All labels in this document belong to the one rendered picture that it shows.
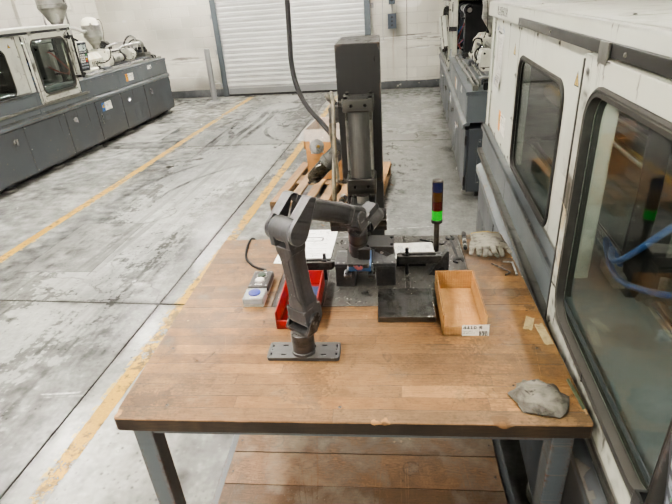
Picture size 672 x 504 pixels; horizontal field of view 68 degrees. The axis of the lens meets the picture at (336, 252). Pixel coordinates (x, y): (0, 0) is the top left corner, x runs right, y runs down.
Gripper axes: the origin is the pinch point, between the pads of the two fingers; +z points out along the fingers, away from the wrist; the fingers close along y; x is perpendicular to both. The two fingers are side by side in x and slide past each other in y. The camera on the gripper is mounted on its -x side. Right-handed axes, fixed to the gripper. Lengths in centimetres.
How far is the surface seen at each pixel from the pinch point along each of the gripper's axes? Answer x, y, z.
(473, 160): -90, 246, 191
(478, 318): -35.6, -16.8, 1.0
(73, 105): 409, 442, 274
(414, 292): -17.6, -5.4, 5.9
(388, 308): -9.3, -13.4, 2.1
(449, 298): -28.5, -7.1, 6.2
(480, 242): -44, 25, 20
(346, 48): 4, 42, -50
